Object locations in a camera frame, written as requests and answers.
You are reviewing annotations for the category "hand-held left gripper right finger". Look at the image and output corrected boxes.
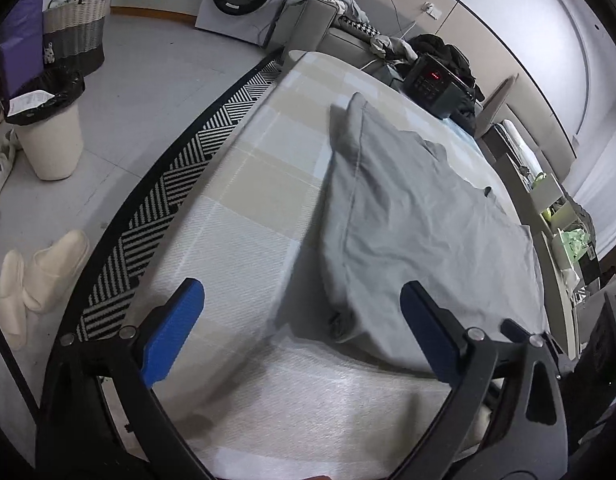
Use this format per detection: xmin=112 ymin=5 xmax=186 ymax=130
xmin=402 ymin=281 xmax=570 ymax=480

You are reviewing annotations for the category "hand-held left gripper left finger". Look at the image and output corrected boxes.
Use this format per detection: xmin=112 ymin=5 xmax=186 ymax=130
xmin=35 ymin=277 xmax=214 ymax=480

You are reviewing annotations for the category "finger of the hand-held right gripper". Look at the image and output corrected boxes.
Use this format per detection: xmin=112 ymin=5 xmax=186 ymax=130
xmin=499 ymin=318 xmax=533 ymax=347

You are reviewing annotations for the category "grey t-shirt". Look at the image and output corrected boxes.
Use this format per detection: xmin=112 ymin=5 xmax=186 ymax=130
xmin=275 ymin=92 xmax=546 ymax=378

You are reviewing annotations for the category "grey drawer cabinet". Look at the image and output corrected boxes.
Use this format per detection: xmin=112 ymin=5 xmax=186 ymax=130
xmin=493 ymin=150 xmax=581 ymax=361

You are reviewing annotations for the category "green plastic bag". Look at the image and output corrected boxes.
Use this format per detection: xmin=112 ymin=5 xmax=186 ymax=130
xmin=553 ymin=229 xmax=589 ymax=261

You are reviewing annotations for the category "cream slipper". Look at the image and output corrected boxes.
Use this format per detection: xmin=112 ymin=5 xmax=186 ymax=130
xmin=0 ymin=250 xmax=28 ymax=352
xmin=22 ymin=230 xmax=90 ymax=313

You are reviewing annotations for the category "white curtain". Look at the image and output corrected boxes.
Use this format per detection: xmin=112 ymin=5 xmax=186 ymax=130
xmin=570 ymin=125 xmax=616 ymax=261

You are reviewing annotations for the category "white pillow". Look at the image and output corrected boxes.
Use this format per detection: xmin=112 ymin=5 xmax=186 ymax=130
xmin=503 ymin=120 xmax=531 ymax=161

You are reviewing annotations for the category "white trash bin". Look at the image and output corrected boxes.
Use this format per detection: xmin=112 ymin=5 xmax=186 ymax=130
xmin=5 ymin=67 xmax=86 ymax=181

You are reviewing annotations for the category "grey upholstered headboard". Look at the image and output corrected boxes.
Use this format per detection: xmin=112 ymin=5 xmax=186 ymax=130
xmin=475 ymin=74 xmax=521 ymax=141

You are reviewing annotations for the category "white sneaker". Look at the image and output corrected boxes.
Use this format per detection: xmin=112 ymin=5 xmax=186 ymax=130
xmin=0 ymin=130 xmax=16 ymax=203

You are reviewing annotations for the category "black rice cooker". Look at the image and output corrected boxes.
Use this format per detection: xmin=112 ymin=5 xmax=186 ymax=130
xmin=404 ymin=52 xmax=476 ymax=120

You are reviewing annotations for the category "white paper slip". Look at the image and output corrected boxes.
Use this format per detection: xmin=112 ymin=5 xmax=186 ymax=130
xmin=8 ymin=91 xmax=54 ymax=116

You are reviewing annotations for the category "light grey garment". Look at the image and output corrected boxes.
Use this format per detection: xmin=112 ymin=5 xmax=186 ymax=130
xmin=370 ymin=35 xmax=419 ymax=63

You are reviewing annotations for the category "houndstooth cushion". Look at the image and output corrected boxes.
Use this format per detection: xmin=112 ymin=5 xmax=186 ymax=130
xmin=338 ymin=16 xmax=384 ymax=40

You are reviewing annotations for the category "woven laundry basket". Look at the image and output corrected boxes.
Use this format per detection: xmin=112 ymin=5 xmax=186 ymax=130
xmin=42 ymin=0 xmax=111 ymax=77

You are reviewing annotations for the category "purple bag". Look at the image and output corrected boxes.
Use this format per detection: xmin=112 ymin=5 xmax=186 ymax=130
xmin=0 ymin=0 xmax=45 ymax=101

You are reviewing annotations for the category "grey sofa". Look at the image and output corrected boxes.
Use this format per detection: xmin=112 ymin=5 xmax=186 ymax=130
xmin=283 ymin=0 xmax=419 ymax=91

